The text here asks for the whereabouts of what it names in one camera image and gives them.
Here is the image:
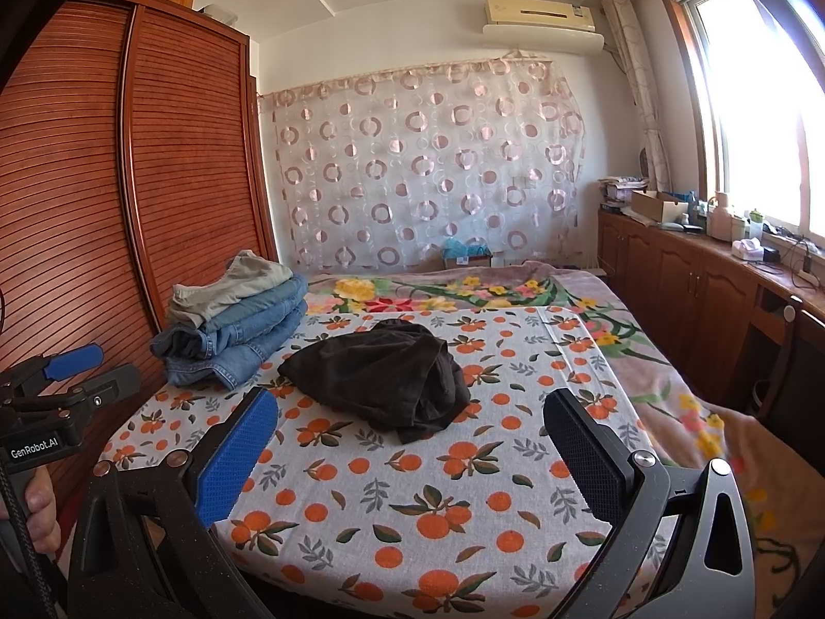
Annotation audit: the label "black pants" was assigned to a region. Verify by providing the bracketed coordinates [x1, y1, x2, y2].
[278, 319, 471, 444]

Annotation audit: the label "person's left hand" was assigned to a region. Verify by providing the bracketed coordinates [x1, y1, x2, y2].
[24, 467, 61, 555]

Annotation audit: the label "dark blue folded jeans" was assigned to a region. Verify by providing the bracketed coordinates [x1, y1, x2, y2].
[150, 299, 308, 390]

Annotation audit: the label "floral pink blanket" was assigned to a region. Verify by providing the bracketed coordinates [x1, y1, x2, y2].
[309, 262, 823, 617]

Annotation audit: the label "beige folded pants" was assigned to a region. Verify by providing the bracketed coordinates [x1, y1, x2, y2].
[167, 250, 294, 327]

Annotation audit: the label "light blue folded jeans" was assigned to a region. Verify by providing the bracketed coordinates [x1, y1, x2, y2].
[203, 272, 311, 337]

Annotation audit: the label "wooden louvered wardrobe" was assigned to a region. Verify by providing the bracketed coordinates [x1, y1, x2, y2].
[0, 0, 280, 552]

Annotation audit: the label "orange-print bed sheet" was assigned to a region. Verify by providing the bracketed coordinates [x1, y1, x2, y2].
[95, 306, 679, 619]

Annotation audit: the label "wooden sideboard cabinet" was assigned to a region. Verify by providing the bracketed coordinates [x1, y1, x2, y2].
[596, 207, 825, 439]

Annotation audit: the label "box with blue cloth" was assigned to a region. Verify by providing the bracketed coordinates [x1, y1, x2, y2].
[440, 239, 492, 270]

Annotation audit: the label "circle-pattern sheer curtain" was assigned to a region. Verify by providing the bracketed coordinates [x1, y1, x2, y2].
[259, 56, 586, 272]

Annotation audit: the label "white jug bottle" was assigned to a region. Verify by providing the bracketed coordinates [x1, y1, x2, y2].
[706, 191, 733, 243]

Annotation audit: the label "cardboard box on cabinet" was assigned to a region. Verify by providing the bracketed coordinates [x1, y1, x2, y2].
[631, 190, 688, 224]

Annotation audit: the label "stack of books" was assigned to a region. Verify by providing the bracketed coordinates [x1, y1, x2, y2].
[597, 176, 649, 207]

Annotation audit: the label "window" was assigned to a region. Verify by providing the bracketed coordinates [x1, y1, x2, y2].
[663, 0, 823, 243]

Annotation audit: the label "window curtain drape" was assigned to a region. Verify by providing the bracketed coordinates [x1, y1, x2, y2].
[601, 0, 672, 191]

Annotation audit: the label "wall air conditioner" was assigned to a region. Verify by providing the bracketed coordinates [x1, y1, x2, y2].
[483, 0, 604, 56]

